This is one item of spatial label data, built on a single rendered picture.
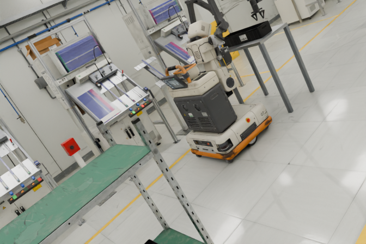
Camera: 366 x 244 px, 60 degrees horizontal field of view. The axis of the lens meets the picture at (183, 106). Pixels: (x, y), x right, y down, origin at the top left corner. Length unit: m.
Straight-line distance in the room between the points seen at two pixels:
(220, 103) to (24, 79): 3.43
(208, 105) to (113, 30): 3.59
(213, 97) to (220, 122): 0.23
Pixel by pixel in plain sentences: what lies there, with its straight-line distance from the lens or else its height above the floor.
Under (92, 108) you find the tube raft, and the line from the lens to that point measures 3.77.
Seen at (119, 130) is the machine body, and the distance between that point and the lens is 4.03.
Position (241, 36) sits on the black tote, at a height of 0.87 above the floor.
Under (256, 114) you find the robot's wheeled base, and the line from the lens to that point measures 3.11.
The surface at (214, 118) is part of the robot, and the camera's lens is 2.84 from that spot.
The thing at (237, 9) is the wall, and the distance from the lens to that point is 8.09.
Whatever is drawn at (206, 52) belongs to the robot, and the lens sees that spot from 3.07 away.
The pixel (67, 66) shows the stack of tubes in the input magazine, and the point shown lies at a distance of 4.03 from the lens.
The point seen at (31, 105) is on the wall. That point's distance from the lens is 5.42.
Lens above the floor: 1.40
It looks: 15 degrees down
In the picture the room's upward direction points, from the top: 29 degrees counter-clockwise
